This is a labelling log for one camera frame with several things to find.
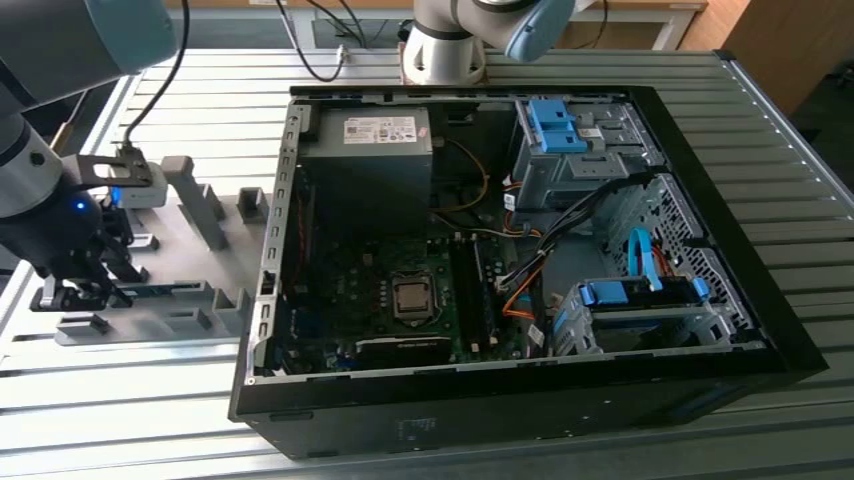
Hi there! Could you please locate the blue disk carrier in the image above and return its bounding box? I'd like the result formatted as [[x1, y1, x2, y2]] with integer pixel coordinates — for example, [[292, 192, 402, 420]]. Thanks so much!
[[524, 99, 592, 154]]

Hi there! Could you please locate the grey parts rack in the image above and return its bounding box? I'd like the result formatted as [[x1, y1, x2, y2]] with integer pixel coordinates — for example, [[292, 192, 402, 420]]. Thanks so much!
[[52, 155, 272, 347]]

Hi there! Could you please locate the grey desk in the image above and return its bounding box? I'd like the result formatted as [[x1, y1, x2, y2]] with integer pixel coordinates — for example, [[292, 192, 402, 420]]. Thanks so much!
[[179, 0, 295, 24]]

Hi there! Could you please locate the silver CPU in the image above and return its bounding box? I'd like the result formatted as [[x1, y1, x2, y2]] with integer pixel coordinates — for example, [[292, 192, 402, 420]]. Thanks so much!
[[398, 283, 431, 311]]

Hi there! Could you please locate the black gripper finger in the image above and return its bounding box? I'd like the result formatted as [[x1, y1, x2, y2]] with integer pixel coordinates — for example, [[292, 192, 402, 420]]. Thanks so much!
[[29, 272, 85, 312], [85, 233, 136, 309]]

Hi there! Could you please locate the black graphics card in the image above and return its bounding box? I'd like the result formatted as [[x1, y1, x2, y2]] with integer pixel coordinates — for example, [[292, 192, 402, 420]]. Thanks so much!
[[352, 333, 456, 370]]

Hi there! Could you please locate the white desk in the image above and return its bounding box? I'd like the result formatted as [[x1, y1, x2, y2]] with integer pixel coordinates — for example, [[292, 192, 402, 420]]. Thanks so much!
[[290, 0, 709, 51]]

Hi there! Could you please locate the multicolour wire bundle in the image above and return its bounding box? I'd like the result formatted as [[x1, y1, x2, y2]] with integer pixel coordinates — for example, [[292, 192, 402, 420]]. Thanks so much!
[[496, 247, 555, 294]]

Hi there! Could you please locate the brown wooden panel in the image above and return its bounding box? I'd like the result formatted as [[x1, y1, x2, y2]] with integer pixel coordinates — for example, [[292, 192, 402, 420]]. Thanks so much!
[[676, 0, 753, 51]]

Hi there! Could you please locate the grey power supply unit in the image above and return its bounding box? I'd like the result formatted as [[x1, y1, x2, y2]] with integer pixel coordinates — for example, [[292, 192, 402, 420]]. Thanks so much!
[[299, 106, 436, 236]]

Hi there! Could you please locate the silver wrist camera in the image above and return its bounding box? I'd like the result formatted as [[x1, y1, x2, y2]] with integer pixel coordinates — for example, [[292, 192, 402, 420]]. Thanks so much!
[[65, 153, 169, 209]]

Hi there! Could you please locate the wooden cabinet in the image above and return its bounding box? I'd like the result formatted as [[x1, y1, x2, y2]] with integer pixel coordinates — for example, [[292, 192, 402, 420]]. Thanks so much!
[[719, 0, 854, 117]]

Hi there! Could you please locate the grey metal drive cage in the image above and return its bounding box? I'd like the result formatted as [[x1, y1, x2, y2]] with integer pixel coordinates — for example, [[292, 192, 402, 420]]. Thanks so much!
[[511, 98, 666, 212]]

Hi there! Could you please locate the grey metal disk bay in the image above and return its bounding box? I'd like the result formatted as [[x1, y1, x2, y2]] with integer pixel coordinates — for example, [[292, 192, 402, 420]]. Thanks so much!
[[550, 278, 739, 357]]

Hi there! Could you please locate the black camera cable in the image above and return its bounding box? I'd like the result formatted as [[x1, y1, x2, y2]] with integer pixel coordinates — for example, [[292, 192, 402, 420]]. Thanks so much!
[[119, 0, 192, 156]]

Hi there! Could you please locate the hard disk in blue carrier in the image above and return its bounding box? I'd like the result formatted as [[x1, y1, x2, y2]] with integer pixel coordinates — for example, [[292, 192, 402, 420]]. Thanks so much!
[[575, 276, 710, 307]]

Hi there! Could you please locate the thick orange wire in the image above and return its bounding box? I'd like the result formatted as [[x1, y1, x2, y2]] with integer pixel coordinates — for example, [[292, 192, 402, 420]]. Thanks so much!
[[500, 283, 536, 319]]

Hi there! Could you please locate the blue RAM stick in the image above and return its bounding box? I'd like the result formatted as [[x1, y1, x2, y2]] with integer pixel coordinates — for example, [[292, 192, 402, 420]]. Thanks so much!
[[112, 283, 201, 300]]

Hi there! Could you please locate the CPU socket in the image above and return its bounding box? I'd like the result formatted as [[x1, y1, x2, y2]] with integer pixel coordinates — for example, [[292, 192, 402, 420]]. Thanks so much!
[[387, 269, 442, 324]]

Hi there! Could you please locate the grey cable with connector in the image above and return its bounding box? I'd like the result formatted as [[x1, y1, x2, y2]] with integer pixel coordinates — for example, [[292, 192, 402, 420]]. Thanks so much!
[[275, 0, 352, 82]]

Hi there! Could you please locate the thin orange wire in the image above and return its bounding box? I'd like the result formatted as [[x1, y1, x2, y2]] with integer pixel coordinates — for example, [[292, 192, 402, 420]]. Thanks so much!
[[432, 138, 492, 224]]

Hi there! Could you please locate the black open PC case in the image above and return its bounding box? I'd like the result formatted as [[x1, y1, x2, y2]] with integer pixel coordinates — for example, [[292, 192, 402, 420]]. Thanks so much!
[[225, 84, 830, 461]]

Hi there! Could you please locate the green motherboard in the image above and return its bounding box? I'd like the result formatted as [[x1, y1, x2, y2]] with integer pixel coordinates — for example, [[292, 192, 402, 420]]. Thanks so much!
[[276, 227, 542, 376]]

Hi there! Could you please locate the blue flat wire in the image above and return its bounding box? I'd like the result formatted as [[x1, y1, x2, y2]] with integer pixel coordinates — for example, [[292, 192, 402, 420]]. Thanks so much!
[[626, 227, 666, 292]]

